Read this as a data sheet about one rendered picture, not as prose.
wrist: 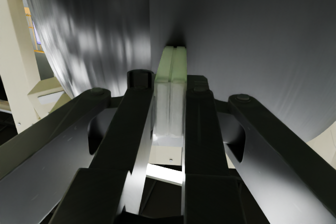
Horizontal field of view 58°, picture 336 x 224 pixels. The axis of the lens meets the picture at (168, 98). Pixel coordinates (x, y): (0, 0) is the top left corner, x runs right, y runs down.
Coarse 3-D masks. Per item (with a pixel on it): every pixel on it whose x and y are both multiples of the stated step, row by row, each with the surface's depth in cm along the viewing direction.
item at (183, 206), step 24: (192, 96) 13; (192, 120) 11; (216, 120) 11; (192, 144) 9; (216, 144) 9; (192, 168) 8; (216, 168) 8; (192, 192) 7; (216, 192) 7; (192, 216) 6; (216, 216) 6; (240, 216) 6
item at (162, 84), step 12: (168, 48) 19; (168, 60) 17; (156, 72) 15; (168, 72) 15; (156, 84) 14; (168, 84) 14; (156, 96) 14; (168, 96) 14; (156, 108) 14; (168, 108) 14; (156, 120) 15; (168, 120) 15; (156, 132) 15; (168, 132) 15
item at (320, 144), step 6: (330, 126) 51; (324, 132) 53; (330, 132) 51; (318, 138) 55; (324, 138) 53; (330, 138) 51; (312, 144) 57; (318, 144) 55; (324, 144) 53; (330, 144) 50; (318, 150) 55; (324, 150) 52; (330, 150) 50; (324, 156) 52; (330, 156) 50; (330, 162) 51
